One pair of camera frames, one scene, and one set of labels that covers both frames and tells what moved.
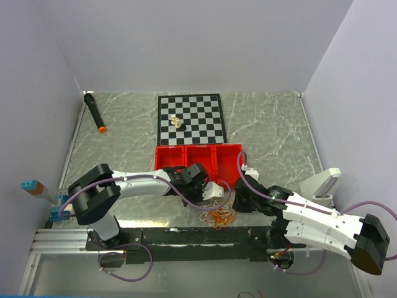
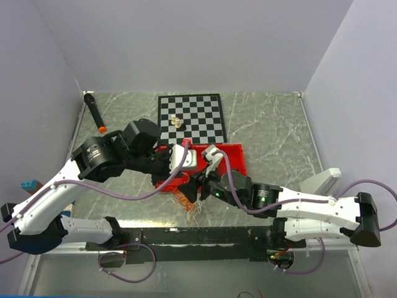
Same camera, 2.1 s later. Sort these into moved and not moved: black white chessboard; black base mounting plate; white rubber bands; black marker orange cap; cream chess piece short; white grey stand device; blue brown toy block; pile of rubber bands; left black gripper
Moved: white rubber bands; pile of rubber bands; left black gripper
Not moved: black base mounting plate; white grey stand device; black marker orange cap; cream chess piece short; blue brown toy block; black white chessboard
